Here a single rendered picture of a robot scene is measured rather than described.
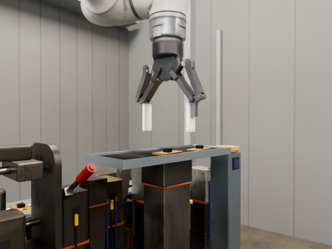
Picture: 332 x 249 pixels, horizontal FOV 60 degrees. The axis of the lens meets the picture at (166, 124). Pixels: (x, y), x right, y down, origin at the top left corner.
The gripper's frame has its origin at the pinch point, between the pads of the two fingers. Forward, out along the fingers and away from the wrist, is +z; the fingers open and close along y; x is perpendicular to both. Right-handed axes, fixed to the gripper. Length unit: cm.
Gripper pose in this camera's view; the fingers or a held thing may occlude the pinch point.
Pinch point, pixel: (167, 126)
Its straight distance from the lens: 69.9
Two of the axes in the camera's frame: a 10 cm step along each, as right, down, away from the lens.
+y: 8.1, 0.1, -5.8
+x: 5.8, -0.1, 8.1
